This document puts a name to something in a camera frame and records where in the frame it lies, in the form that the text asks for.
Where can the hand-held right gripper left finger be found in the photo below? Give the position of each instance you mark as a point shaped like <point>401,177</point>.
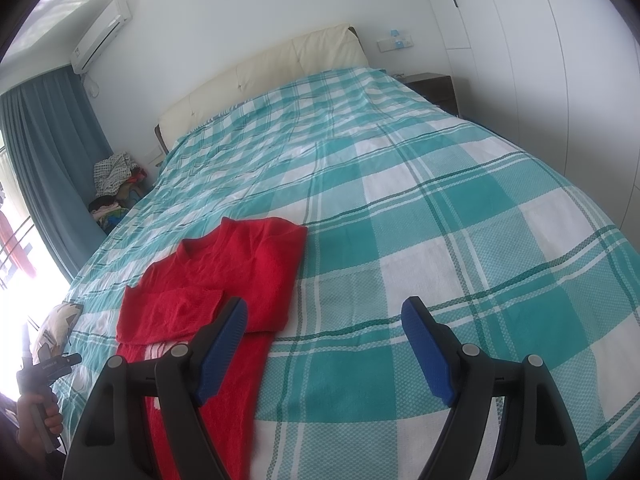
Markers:
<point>220,350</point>

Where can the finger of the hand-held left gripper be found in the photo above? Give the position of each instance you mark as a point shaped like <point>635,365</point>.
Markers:
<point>67,361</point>

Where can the red hanging cloth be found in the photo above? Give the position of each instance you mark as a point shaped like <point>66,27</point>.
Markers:
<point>15,247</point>

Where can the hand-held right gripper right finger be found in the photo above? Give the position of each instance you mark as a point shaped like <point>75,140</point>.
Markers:
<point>427,350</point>

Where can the pile of mixed clothes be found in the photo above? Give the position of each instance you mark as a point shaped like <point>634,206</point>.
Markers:
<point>115,180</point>

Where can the patterned cushion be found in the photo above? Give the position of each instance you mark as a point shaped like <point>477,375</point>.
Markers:
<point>55,327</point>

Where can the white wardrobe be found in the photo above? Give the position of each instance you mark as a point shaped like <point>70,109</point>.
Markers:
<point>550,85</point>

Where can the white wall switch panel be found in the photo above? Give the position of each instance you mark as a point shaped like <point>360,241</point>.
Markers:
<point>395,41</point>

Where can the teal white checked blanket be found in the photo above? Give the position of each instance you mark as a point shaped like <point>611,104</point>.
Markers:
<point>400,185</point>

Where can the red knit sweater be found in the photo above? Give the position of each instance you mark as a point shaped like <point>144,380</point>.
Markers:
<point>240,270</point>

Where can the dark wooden nightstand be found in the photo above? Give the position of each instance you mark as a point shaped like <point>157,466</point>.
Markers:
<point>435,87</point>

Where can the person's left hand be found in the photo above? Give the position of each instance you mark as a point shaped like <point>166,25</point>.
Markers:
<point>30,427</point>

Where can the cream padded headboard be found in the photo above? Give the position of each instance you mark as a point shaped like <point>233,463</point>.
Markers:
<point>300,52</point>

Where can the white air conditioner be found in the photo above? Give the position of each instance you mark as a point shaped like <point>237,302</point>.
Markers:
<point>100,35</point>

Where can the blue-grey curtain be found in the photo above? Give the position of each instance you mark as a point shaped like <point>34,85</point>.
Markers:
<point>50,160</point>

